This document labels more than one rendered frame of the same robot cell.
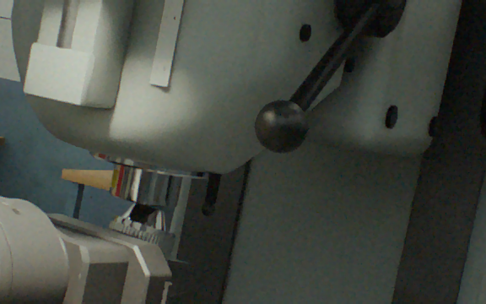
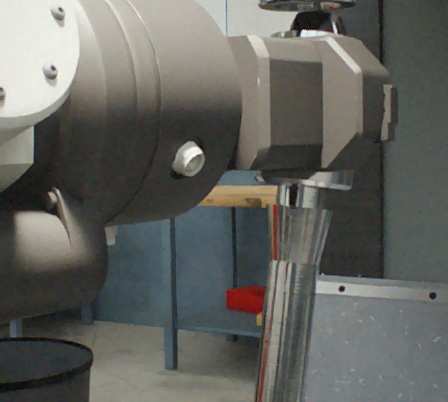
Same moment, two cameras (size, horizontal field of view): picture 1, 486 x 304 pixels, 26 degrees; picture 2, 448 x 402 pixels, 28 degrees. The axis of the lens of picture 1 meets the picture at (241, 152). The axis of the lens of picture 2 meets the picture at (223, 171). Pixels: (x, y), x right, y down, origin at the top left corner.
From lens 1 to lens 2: 0.32 m
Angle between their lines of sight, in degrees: 5
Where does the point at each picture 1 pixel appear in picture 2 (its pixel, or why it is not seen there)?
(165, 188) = not seen: outside the picture
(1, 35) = not seen: hidden behind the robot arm
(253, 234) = (405, 121)
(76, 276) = (253, 84)
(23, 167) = not seen: hidden behind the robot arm
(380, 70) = not seen: outside the picture
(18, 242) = (154, 19)
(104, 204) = (194, 222)
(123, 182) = not seen: outside the picture
